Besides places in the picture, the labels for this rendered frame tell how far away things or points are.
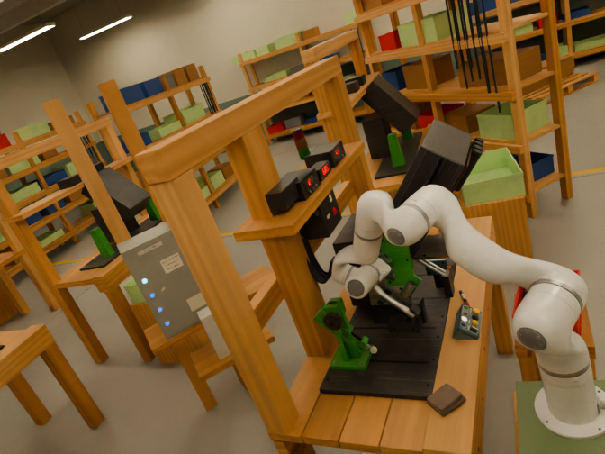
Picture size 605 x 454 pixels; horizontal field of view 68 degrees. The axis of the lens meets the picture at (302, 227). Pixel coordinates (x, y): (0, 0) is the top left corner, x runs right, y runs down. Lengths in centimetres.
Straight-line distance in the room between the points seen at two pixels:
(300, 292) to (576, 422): 96
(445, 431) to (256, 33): 1057
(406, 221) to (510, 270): 28
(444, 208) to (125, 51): 1249
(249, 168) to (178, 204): 39
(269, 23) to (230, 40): 110
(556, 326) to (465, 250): 26
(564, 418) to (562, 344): 32
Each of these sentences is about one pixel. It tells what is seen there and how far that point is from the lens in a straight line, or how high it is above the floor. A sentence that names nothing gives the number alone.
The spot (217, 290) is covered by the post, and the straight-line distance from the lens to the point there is 139.
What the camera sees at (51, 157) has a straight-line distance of 965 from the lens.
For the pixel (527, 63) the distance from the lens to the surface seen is 440.
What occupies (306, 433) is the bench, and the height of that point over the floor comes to 88.
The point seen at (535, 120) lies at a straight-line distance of 452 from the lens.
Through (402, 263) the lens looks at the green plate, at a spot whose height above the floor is 116.
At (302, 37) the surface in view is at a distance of 1059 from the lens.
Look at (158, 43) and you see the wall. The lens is 1276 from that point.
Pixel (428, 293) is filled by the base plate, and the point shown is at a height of 90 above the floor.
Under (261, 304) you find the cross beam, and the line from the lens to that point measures 169.
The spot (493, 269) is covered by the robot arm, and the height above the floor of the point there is 143.
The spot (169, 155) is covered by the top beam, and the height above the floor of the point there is 191.
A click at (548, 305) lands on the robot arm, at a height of 137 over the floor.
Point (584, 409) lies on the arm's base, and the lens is 144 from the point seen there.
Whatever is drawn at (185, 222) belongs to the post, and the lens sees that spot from 131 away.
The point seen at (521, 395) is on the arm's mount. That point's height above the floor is 95.
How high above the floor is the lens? 208
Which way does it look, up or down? 22 degrees down
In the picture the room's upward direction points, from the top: 20 degrees counter-clockwise
